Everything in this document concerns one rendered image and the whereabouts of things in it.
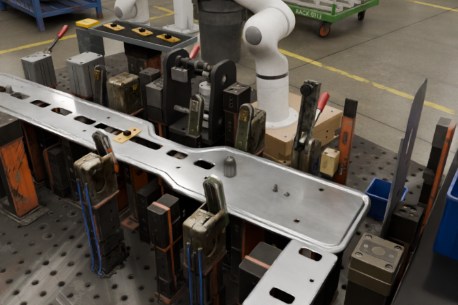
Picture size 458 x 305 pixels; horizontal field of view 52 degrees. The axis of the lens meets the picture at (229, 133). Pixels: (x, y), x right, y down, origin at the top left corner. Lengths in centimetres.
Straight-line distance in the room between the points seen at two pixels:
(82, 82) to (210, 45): 289
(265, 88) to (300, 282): 96
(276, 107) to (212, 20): 262
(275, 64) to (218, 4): 258
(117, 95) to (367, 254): 91
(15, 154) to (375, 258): 104
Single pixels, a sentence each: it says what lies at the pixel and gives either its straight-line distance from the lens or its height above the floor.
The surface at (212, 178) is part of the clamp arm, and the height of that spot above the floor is 112.
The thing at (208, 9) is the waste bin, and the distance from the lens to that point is 426.
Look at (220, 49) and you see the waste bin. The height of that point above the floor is 17.
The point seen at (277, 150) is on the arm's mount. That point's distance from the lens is 172.
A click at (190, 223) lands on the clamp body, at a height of 104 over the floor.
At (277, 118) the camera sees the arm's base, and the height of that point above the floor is 83.
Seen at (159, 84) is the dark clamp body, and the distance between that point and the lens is 145.
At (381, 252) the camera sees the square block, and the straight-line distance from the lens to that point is 91.
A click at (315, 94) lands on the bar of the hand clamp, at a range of 112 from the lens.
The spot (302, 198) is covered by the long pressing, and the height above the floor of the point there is 100.
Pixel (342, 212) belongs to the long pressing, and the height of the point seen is 100.
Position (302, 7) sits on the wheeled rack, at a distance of 545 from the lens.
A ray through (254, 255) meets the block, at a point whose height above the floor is 98.
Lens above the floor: 166
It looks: 30 degrees down
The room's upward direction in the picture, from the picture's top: straight up
